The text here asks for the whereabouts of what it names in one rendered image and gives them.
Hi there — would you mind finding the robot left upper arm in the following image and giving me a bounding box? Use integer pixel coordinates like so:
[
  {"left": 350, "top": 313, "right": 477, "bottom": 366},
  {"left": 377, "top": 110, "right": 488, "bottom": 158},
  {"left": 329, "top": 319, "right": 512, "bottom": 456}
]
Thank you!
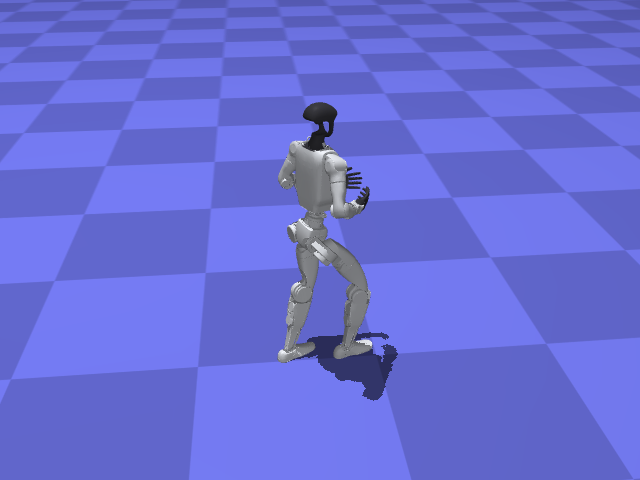
[{"left": 278, "top": 141, "right": 302, "bottom": 189}]

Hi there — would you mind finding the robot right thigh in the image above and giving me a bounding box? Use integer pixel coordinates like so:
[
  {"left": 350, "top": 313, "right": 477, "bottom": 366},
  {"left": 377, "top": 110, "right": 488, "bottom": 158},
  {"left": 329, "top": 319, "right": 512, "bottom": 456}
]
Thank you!
[{"left": 311, "top": 237, "right": 368, "bottom": 302}]

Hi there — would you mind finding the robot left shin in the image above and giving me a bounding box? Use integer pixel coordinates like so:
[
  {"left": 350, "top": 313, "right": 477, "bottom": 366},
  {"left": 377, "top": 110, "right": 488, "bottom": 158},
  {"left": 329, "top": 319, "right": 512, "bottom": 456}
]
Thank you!
[{"left": 284, "top": 282, "right": 313, "bottom": 352}]

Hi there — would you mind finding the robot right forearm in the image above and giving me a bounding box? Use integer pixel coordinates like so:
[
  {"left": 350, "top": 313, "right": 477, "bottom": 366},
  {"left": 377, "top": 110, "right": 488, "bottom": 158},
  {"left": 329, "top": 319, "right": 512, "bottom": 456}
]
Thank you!
[{"left": 344, "top": 200, "right": 364, "bottom": 219}]

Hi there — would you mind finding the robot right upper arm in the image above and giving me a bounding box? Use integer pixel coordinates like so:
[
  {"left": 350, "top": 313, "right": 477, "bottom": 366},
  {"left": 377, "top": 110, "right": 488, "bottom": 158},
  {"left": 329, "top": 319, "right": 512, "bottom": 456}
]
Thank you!
[{"left": 325, "top": 154, "right": 347, "bottom": 219}]

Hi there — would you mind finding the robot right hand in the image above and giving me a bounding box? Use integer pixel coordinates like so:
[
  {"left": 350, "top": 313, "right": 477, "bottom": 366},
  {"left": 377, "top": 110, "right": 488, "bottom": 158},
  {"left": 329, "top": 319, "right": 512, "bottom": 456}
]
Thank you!
[{"left": 355, "top": 186, "right": 370, "bottom": 211}]

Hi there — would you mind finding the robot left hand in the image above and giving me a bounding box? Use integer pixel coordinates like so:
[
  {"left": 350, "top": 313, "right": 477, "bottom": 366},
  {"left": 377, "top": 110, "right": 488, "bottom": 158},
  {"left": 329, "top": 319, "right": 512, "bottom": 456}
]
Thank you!
[{"left": 346, "top": 167, "right": 362, "bottom": 189}]

